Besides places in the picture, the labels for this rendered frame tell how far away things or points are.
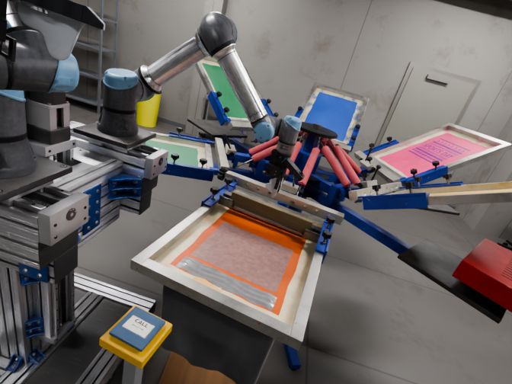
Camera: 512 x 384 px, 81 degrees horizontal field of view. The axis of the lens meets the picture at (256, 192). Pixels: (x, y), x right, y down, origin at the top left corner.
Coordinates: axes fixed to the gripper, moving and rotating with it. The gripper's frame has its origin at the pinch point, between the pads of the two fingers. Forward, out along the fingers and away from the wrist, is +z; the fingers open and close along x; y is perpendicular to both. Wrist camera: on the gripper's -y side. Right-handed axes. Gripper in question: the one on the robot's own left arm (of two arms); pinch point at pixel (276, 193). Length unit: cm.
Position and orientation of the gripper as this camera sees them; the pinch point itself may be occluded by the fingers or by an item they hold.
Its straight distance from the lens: 138.0
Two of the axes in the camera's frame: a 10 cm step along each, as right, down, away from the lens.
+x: -3.3, 3.2, -8.9
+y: -9.1, -3.5, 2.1
